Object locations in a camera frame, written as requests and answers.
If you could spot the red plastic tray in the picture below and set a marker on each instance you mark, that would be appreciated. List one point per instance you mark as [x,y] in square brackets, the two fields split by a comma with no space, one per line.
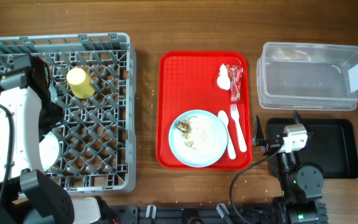
[187,81]

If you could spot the black plastic tray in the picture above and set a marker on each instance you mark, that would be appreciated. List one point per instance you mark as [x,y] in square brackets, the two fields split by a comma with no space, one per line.
[332,148]

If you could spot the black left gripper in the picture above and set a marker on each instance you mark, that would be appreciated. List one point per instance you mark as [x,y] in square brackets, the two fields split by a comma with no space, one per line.
[58,113]

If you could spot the crumpled white napkin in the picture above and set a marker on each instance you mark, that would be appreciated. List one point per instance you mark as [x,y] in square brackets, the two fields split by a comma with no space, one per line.
[223,79]

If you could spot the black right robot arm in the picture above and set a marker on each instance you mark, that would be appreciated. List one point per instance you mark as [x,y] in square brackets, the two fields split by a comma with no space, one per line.
[302,184]

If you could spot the white plastic spoon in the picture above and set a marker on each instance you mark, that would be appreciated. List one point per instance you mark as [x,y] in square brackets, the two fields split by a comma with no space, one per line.
[230,147]

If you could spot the mint green bowl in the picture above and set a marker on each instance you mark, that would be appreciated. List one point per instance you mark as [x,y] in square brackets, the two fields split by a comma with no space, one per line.
[50,151]

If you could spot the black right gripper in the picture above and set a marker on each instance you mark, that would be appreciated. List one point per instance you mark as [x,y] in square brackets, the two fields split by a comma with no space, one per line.
[270,145]

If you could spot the red snack wrapper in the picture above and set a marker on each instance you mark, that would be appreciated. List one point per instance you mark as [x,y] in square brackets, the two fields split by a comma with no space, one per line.
[235,73]

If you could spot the grey dishwasher rack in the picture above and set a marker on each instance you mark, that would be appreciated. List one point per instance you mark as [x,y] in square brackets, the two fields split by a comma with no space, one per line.
[96,134]

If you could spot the food scraps on plate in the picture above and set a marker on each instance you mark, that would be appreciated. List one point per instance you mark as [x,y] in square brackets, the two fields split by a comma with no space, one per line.
[187,127]

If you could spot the yellow plastic cup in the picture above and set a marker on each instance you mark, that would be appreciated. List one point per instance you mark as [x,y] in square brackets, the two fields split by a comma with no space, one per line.
[80,83]

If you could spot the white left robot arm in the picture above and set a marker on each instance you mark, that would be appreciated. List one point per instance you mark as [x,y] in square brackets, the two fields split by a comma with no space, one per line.
[27,195]

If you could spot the white plastic fork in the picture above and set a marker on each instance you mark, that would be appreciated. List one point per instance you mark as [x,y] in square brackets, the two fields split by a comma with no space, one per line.
[240,136]

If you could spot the light blue plate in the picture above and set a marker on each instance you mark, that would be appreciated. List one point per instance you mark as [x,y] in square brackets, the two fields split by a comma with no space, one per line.
[211,140]

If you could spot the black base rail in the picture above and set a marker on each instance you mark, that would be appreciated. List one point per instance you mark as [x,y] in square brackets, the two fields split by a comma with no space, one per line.
[179,214]

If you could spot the clear plastic bin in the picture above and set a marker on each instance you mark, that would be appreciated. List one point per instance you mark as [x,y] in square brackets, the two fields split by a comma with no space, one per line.
[306,76]

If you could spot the light blue bowl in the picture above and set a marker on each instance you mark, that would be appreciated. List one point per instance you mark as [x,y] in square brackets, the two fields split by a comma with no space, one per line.
[53,93]

